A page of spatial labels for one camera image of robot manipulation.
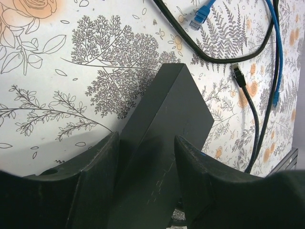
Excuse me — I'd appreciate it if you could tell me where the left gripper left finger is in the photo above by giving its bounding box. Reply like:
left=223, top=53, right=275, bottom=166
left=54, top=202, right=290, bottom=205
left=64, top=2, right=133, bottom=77
left=0, top=132, right=119, bottom=229

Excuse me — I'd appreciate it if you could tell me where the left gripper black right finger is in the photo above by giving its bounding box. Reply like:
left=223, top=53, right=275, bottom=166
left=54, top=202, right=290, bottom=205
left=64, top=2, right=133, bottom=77
left=174, top=136, right=305, bottom=229

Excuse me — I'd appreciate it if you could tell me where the black network switch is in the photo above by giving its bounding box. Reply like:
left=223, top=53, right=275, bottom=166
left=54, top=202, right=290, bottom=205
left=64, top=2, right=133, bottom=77
left=108, top=63, right=214, bottom=229

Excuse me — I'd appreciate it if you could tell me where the blue ethernet cable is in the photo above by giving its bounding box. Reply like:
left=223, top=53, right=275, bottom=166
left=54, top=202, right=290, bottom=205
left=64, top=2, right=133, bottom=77
left=189, top=0, right=284, bottom=108

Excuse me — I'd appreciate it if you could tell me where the floral table mat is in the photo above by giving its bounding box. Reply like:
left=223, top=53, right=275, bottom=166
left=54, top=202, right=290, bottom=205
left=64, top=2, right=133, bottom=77
left=0, top=0, right=305, bottom=177

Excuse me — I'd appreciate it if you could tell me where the aluminium frame rail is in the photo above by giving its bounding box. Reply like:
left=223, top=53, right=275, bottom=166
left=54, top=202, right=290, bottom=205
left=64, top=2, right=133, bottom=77
left=268, top=147, right=298, bottom=176

